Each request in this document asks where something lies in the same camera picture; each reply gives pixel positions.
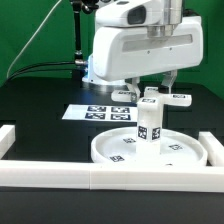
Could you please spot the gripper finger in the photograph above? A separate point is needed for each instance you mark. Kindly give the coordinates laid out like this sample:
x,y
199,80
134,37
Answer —
x,y
132,85
169,79

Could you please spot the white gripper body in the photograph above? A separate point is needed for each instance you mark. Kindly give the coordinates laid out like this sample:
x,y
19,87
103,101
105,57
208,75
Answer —
x,y
123,53

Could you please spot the white cross-shaped table base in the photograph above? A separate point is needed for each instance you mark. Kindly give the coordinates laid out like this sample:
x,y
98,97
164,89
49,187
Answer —
x,y
152,97

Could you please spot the white round table top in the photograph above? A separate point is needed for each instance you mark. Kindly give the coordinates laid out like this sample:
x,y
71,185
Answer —
x,y
128,145

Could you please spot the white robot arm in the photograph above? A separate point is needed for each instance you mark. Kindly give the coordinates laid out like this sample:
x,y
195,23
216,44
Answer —
x,y
172,15

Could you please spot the paper sheet with markers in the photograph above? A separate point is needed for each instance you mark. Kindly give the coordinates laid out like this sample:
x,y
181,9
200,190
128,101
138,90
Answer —
x,y
100,113

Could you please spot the white right fence bar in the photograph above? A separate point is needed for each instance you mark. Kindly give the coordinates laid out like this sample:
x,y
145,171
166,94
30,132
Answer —
x,y
213,147

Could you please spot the white fence bar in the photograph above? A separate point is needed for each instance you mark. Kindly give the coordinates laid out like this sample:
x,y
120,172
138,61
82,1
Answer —
x,y
213,147
110,177
7,139

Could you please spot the white left fence bar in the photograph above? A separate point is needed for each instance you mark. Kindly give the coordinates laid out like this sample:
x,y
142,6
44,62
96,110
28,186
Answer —
x,y
7,139

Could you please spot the white front fence bar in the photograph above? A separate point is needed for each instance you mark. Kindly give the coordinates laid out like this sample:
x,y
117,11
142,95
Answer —
x,y
110,177

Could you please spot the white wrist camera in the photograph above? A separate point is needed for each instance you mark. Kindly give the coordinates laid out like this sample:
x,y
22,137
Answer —
x,y
130,13

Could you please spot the black camera stand pole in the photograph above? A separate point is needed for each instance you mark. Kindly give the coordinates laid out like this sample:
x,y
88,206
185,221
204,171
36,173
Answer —
x,y
78,6

